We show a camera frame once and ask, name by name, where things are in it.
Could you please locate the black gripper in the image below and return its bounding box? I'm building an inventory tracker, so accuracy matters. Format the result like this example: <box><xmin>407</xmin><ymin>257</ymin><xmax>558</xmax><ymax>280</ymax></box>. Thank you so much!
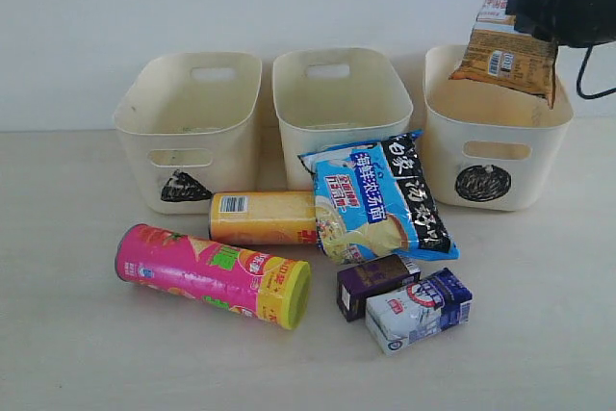
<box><xmin>505</xmin><ymin>0</ymin><xmax>615</xmax><ymax>48</ymax></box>

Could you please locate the orange noodle packet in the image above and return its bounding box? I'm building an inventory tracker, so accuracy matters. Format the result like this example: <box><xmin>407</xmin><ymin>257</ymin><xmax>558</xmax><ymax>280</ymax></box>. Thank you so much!
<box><xmin>449</xmin><ymin>0</ymin><xmax>557</xmax><ymax>108</ymax></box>

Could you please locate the blue noodle packet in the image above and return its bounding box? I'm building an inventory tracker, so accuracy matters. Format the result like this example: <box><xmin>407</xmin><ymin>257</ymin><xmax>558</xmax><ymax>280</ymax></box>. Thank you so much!
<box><xmin>299</xmin><ymin>131</ymin><xmax>460</xmax><ymax>265</ymax></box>

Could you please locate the purple drink carton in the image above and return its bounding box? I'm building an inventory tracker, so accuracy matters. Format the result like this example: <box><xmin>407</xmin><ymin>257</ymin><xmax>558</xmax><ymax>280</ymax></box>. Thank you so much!
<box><xmin>336</xmin><ymin>254</ymin><xmax>421</xmax><ymax>322</ymax></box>

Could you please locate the white blue milk carton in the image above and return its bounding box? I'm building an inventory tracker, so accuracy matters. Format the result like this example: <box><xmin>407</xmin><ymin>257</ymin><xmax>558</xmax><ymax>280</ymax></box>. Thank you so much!
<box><xmin>365</xmin><ymin>268</ymin><xmax>473</xmax><ymax>355</ymax></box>

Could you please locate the cream bin circle mark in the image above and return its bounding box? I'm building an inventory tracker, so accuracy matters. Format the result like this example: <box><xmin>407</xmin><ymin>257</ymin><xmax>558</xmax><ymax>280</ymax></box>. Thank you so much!
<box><xmin>423</xmin><ymin>44</ymin><xmax>575</xmax><ymax>213</ymax></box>

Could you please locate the cream bin square mark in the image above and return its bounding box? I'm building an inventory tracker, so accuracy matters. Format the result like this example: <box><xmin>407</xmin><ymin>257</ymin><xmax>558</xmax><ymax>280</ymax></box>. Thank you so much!
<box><xmin>271</xmin><ymin>47</ymin><xmax>413</xmax><ymax>191</ymax></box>

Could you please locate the yellow chips can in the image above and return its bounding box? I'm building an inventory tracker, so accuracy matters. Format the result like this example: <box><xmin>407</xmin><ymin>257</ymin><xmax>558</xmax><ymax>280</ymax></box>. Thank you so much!
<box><xmin>209</xmin><ymin>192</ymin><xmax>318</xmax><ymax>245</ymax></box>

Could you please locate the pink chips can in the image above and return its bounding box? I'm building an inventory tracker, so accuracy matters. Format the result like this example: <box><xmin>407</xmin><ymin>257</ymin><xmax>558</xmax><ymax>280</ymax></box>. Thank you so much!
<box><xmin>115</xmin><ymin>224</ymin><xmax>312</xmax><ymax>330</ymax></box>

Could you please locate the cream bin triangle mark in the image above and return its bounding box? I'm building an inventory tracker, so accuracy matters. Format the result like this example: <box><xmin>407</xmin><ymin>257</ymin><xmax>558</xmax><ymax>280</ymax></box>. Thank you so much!
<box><xmin>112</xmin><ymin>52</ymin><xmax>263</xmax><ymax>216</ymax></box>

